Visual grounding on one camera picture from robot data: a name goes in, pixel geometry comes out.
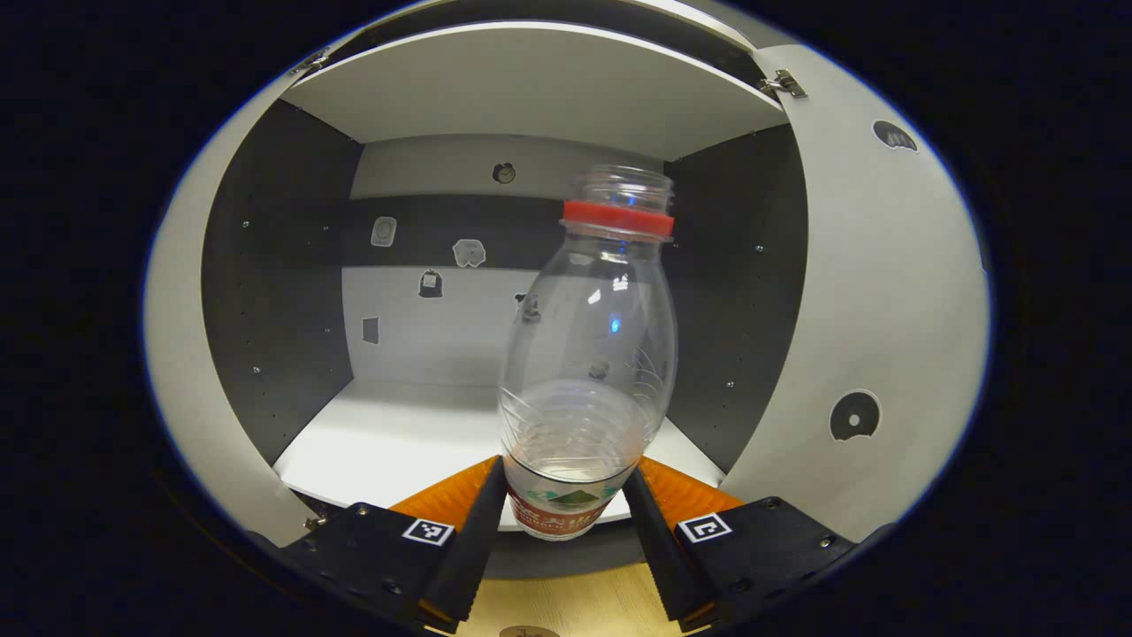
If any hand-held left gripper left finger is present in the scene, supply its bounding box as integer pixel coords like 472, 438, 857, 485
281, 456, 510, 633

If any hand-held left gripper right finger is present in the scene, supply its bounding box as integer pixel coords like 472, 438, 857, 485
622, 456, 857, 632

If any clear plastic bottle red label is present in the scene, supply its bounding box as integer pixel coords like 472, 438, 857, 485
498, 165, 680, 541

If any white cabinet door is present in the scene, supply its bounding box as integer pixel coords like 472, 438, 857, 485
141, 73, 324, 548
721, 42, 991, 542

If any white cabinet shelf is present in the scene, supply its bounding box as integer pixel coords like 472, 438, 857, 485
272, 379, 726, 532
281, 21, 788, 163

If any white and grey cabinet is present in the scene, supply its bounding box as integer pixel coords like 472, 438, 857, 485
141, 0, 991, 585

